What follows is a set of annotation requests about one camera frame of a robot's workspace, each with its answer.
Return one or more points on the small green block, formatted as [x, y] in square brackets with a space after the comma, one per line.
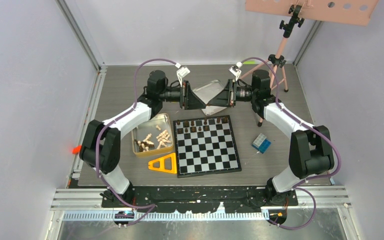
[249, 62]

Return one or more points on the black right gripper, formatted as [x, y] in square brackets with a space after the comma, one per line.
[225, 98]

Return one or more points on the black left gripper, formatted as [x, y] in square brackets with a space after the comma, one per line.
[188, 100]

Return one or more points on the blue white lego block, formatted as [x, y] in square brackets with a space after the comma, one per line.
[261, 143]

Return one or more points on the red orange block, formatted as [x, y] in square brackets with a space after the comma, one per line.
[76, 149]

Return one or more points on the gold tin box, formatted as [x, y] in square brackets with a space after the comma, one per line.
[153, 137]

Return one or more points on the black white folding chessboard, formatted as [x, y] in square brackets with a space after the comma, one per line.
[206, 152]

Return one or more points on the tin lid with bears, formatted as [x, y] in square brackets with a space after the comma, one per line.
[206, 93]

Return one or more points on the pink tripod music stand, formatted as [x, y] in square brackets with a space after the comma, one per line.
[352, 12]

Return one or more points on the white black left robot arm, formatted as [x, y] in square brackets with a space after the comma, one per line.
[101, 145]

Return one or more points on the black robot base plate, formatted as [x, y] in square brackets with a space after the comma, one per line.
[207, 199]

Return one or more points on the yellow triangular toy frame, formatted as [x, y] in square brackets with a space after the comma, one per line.
[165, 164]

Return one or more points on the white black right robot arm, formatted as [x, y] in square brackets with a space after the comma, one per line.
[310, 153]

